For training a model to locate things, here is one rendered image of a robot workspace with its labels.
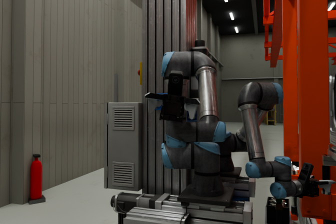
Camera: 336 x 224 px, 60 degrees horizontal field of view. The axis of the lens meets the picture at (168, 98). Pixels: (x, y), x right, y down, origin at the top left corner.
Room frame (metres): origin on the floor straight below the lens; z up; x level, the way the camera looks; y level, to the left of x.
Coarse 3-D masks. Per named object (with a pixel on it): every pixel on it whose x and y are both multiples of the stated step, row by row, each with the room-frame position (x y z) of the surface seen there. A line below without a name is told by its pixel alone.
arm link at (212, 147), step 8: (192, 144) 1.33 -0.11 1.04; (200, 144) 1.29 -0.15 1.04; (208, 144) 1.29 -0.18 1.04; (216, 144) 1.31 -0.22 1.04; (192, 152) 1.29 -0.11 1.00; (200, 152) 1.29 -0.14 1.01; (208, 152) 1.28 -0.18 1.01; (216, 152) 1.30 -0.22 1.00; (192, 160) 1.29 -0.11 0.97; (200, 160) 1.29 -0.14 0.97; (208, 160) 1.28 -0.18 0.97; (216, 160) 1.30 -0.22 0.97; (192, 168) 1.32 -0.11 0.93; (200, 168) 1.29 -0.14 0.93; (208, 168) 1.28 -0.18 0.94; (216, 168) 1.30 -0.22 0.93
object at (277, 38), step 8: (264, 0) 6.04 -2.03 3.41; (280, 0) 4.84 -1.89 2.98; (264, 8) 6.54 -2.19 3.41; (280, 8) 5.24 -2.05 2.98; (264, 16) 7.10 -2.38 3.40; (272, 16) 7.04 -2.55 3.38; (280, 16) 5.72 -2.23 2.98; (328, 16) 6.65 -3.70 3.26; (264, 24) 7.19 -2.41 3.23; (272, 24) 7.19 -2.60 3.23; (280, 24) 6.29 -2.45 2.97; (272, 32) 7.89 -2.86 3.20; (280, 32) 6.98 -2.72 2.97; (272, 40) 7.85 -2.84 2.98; (280, 40) 7.85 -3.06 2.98; (328, 40) 9.32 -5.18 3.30; (272, 48) 8.96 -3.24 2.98; (272, 56) 10.43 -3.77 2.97; (280, 56) 12.58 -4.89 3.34; (328, 56) 11.98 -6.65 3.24; (272, 64) 12.47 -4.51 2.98
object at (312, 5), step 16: (304, 0) 1.82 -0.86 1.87; (320, 0) 1.79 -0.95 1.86; (304, 16) 1.82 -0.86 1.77; (320, 16) 1.79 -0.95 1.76; (304, 32) 1.82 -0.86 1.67; (320, 32) 1.79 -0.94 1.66; (304, 48) 1.82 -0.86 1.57; (320, 48) 1.79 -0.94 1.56; (304, 64) 1.82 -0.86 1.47; (320, 64) 1.79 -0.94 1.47; (304, 80) 1.82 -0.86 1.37; (320, 80) 1.79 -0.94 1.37; (304, 96) 1.82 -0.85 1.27; (320, 96) 1.79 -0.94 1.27; (304, 112) 1.82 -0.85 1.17; (320, 112) 1.79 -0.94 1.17; (304, 128) 1.82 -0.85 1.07; (320, 128) 1.79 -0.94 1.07; (304, 144) 1.82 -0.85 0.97; (320, 144) 1.79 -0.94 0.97; (304, 160) 1.82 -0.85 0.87; (320, 160) 1.79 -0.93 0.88; (320, 176) 1.79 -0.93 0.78; (320, 192) 1.79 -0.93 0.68; (304, 208) 1.82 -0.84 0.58; (320, 208) 1.79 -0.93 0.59
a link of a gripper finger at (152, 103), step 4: (148, 92) 0.81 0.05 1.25; (144, 96) 0.80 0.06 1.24; (148, 96) 0.80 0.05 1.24; (152, 96) 0.82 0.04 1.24; (156, 96) 0.84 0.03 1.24; (160, 96) 0.85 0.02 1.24; (148, 100) 0.83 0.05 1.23; (152, 100) 0.84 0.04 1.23; (156, 100) 0.85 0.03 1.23; (160, 100) 0.87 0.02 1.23; (148, 104) 0.83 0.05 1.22; (152, 104) 0.84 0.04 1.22; (156, 104) 0.86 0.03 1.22; (160, 104) 0.87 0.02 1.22; (148, 108) 0.83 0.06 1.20; (152, 108) 0.85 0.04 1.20; (152, 112) 0.85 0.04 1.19
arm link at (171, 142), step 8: (168, 120) 1.06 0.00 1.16; (184, 120) 1.06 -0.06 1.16; (168, 128) 1.06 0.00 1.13; (176, 128) 1.05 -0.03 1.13; (184, 128) 1.05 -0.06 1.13; (192, 128) 1.05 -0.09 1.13; (168, 136) 1.06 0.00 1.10; (176, 136) 1.05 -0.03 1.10; (184, 136) 1.05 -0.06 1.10; (192, 136) 1.05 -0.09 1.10; (168, 144) 1.06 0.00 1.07; (176, 144) 1.05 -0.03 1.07; (184, 144) 1.07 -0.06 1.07
